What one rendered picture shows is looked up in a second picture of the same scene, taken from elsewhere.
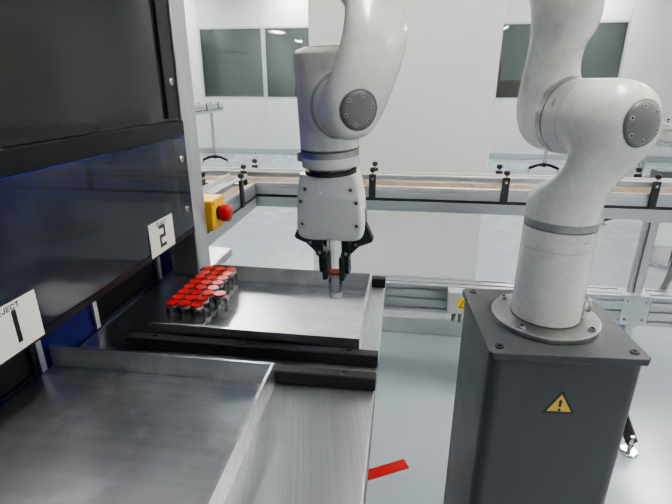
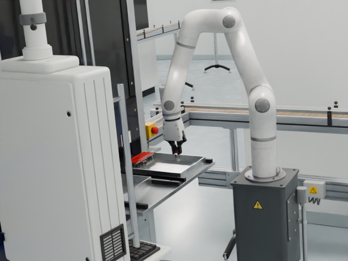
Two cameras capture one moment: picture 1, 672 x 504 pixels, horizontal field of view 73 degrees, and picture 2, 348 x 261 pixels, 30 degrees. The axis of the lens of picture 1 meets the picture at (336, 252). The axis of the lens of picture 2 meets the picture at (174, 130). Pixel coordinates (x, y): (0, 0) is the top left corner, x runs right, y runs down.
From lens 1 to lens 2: 2.38 m
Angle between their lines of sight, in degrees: 21
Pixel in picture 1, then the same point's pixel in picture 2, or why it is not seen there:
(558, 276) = (257, 157)
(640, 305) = not seen: outside the picture
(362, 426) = (169, 191)
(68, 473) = not seen: hidden behind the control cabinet
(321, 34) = (244, 11)
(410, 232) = (313, 145)
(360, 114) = (169, 106)
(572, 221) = (257, 136)
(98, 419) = not seen: hidden behind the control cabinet
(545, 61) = (245, 81)
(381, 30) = (173, 85)
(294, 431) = (150, 191)
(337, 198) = (172, 127)
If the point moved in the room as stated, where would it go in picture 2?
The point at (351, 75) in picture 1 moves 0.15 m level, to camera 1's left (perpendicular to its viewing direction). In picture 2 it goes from (165, 97) to (134, 97)
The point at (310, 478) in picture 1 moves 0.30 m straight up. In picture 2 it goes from (149, 197) to (143, 130)
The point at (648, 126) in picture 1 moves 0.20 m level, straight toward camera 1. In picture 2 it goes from (263, 106) to (228, 116)
